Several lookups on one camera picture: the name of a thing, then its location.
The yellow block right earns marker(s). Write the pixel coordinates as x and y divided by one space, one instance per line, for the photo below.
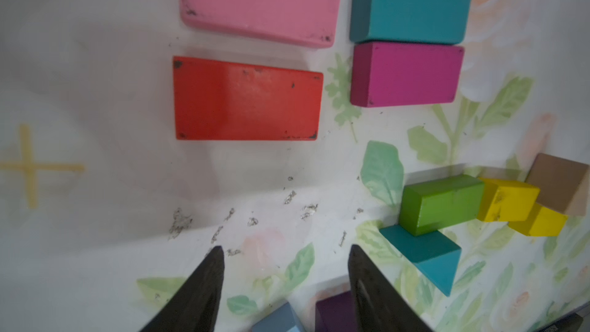
541 222

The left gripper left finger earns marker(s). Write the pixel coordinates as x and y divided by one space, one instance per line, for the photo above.
195 306

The teal rectangular block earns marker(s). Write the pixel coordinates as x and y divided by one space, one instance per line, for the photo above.
423 21

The yellow block near green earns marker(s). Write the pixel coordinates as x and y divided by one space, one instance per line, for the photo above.
506 201

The teal triangular block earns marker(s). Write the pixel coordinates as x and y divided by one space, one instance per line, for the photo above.
433 254

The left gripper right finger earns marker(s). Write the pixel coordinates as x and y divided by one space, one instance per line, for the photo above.
377 304

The purple triangular block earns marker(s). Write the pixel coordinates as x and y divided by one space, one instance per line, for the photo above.
336 314

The magenta rectangular block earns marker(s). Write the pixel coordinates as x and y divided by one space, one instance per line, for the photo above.
390 74

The green rectangular block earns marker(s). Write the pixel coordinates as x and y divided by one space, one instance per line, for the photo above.
434 205

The light blue block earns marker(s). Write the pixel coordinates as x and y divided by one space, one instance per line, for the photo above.
283 319

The tan triangular block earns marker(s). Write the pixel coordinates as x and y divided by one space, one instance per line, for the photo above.
563 184

